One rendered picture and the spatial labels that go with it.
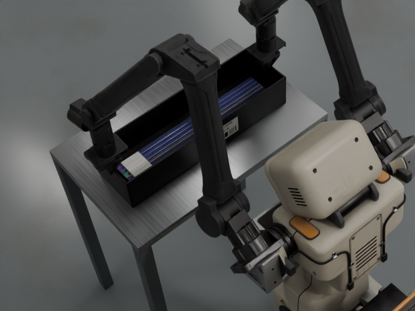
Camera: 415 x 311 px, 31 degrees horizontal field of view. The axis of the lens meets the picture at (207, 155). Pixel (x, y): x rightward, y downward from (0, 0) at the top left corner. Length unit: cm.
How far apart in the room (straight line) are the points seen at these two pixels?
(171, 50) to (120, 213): 69
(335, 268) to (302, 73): 188
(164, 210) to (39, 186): 124
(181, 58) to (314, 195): 40
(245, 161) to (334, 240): 56
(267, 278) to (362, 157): 33
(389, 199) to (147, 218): 68
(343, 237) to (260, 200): 139
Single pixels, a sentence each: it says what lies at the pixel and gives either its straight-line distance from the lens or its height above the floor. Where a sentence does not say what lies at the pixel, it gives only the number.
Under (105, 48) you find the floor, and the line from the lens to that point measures 371.
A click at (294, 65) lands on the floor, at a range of 352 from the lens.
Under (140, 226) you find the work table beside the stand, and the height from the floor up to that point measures 80.
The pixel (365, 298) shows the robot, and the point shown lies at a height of 80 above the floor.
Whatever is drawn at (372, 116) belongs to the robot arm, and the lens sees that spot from 184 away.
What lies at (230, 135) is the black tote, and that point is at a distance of 217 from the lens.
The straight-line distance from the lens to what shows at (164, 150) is 212.
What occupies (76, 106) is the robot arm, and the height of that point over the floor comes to 111.
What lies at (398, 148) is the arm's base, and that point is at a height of 107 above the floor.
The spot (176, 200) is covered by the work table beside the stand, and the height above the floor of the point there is 80.
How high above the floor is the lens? 248
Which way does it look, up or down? 51 degrees down
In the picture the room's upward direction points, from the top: 7 degrees counter-clockwise
